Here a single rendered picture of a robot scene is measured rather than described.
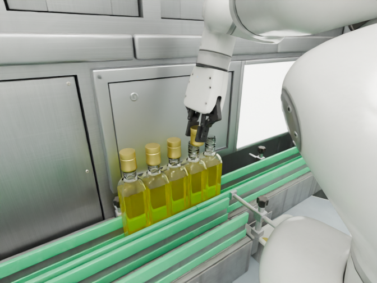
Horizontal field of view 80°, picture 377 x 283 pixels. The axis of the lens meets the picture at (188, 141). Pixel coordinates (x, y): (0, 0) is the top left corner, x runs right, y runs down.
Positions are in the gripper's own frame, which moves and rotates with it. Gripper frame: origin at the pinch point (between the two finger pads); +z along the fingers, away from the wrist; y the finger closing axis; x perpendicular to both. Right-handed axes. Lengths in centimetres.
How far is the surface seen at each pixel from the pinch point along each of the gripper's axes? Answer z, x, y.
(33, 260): 32.1, -32.8, -4.0
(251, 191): 19.1, 26.6, 2.2
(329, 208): 27, 67, 12
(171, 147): 4.5, -6.1, -0.3
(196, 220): 23.2, 2.8, 4.9
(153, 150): 4.7, -11.3, 0.5
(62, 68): -8.0, -28.0, -16.2
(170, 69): -13.0, -3.0, -13.6
